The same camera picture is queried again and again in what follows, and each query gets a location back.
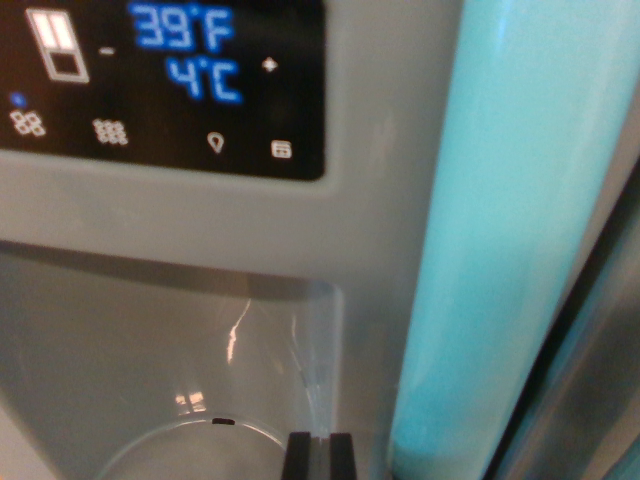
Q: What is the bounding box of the black temperature display panel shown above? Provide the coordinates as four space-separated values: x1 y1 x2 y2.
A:
0 0 327 182

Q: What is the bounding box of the grey toy refrigerator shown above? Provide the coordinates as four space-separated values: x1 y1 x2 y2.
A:
0 0 640 480

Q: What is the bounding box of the teal handle of display door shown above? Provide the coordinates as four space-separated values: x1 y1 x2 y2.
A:
387 0 640 480

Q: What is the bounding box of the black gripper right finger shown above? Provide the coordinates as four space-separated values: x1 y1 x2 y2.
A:
319 432 358 480

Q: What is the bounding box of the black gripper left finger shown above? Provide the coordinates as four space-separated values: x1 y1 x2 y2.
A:
281 432 321 480

